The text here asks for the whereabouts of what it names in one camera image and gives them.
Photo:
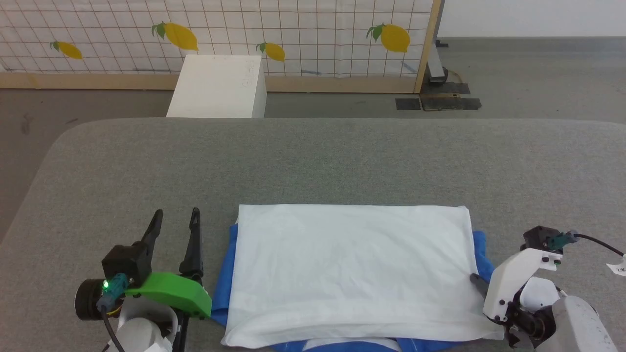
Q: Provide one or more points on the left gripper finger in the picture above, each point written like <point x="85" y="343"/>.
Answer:
<point x="154" y="232"/>
<point x="194" y="254"/>

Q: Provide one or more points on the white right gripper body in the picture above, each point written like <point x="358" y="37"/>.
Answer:
<point x="508" y="283"/>

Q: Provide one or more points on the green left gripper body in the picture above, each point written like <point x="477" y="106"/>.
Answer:
<point x="171" y="291"/>

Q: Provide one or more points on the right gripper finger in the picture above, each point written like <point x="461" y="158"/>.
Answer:
<point x="480" y="286"/>

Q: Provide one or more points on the blue and white garment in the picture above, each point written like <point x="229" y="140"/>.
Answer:
<point x="352" y="269"/>

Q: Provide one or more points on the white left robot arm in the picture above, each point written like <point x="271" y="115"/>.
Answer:
<point x="142" y="332"/>

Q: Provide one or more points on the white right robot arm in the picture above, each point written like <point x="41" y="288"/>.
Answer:
<point x="572" y="322"/>

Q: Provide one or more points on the white paper tag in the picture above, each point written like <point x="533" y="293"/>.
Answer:
<point x="617" y="266"/>

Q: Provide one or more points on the grey fabric sofa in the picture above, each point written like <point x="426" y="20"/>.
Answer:
<point x="313" y="161"/>

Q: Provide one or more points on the white rectangular box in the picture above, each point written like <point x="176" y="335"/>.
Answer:
<point x="220" y="88"/>

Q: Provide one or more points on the black floor tape patch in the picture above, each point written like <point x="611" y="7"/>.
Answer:
<point x="408" y="104"/>

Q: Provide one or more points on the white board on metal stand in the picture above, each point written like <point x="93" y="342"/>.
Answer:
<point x="436" y="68"/>

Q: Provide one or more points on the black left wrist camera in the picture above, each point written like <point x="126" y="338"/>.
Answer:
<point x="124" y="261"/>

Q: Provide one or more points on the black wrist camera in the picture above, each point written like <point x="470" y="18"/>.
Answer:
<point x="538" y="238"/>
<point x="124" y="261"/>

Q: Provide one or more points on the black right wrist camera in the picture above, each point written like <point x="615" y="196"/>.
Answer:
<point x="538" y="238"/>

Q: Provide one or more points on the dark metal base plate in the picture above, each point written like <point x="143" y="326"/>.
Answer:
<point x="450" y="102"/>

